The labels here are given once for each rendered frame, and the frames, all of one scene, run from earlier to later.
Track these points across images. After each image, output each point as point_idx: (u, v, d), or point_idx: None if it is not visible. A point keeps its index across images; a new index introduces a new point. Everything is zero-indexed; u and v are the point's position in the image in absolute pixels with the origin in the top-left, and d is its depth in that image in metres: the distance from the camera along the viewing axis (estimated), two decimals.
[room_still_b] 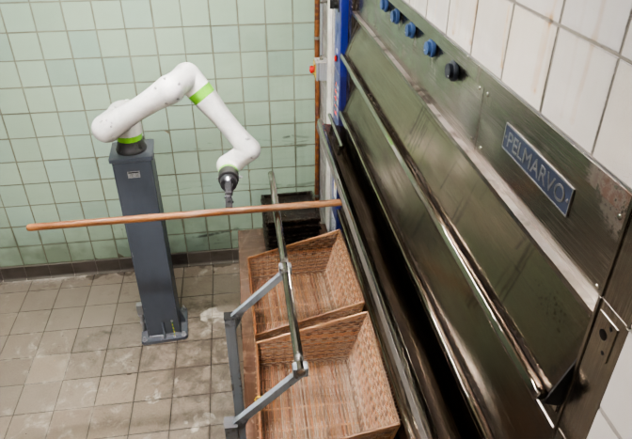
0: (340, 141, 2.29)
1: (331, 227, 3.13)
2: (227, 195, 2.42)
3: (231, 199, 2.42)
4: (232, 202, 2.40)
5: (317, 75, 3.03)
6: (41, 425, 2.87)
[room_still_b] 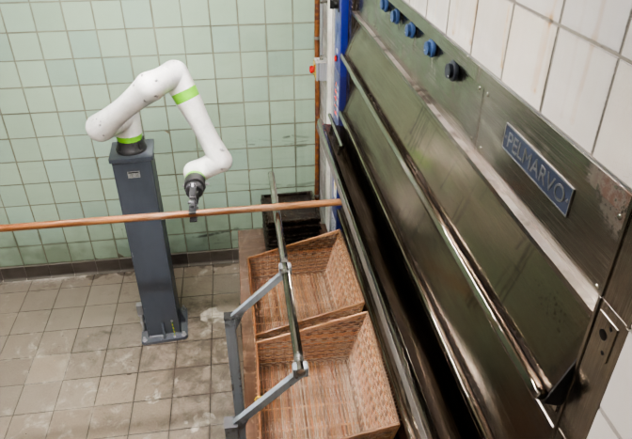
0: (340, 141, 2.29)
1: (331, 227, 3.13)
2: (191, 201, 2.35)
3: (196, 205, 2.35)
4: (196, 208, 2.33)
5: (317, 75, 3.03)
6: (41, 425, 2.87)
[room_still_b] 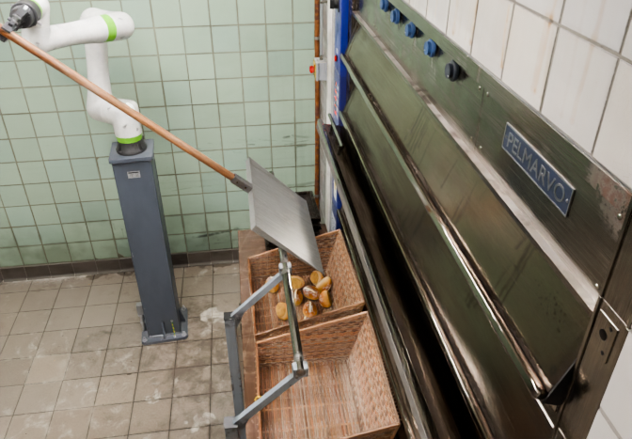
0: (340, 141, 2.29)
1: (331, 227, 3.13)
2: (12, 19, 1.89)
3: (15, 27, 1.89)
4: (13, 29, 1.87)
5: (317, 75, 3.03)
6: (41, 425, 2.87)
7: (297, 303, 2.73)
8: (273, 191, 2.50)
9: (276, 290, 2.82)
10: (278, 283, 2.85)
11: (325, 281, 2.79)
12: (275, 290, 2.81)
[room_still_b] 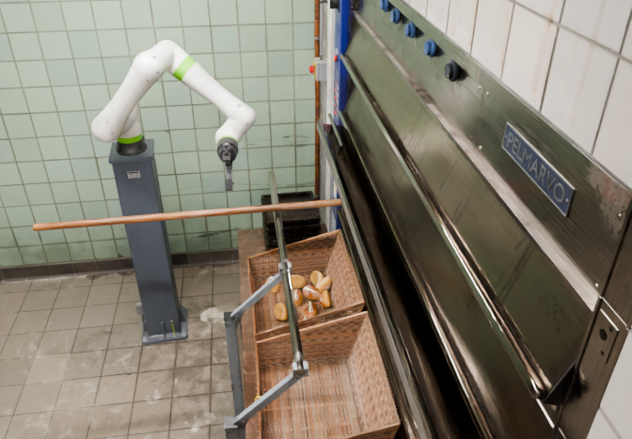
0: (340, 141, 2.29)
1: (331, 227, 3.13)
2: (224, 148, 2.34)
3: (229, 153, 2.34)
4: (229, 155, 2.32)
5: (317, 75, 3.03)
6: (41, 425, 2.87)
7: (297, 303, 2.73)
8: None
9: (276, 290, 2.82)
10: (278, 283, 2.85)
11: (325, 281, 2.79)
12: (275, 290, 2.81)
